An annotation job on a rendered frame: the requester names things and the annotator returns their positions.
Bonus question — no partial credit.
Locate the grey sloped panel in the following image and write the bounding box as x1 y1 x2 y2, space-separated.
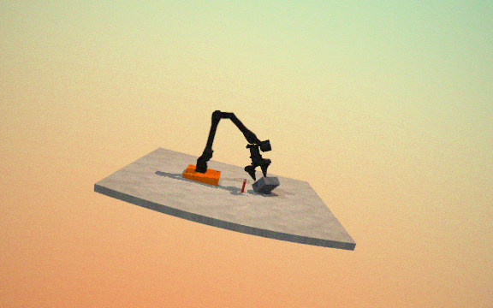
252 176 280 197

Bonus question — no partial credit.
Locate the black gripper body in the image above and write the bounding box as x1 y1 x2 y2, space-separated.
244 152 271 171

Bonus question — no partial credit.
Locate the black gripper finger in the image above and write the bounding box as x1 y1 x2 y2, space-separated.
247 170 256 181
260 164 270 177

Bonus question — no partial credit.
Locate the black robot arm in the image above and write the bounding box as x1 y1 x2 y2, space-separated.
194 110 272 174

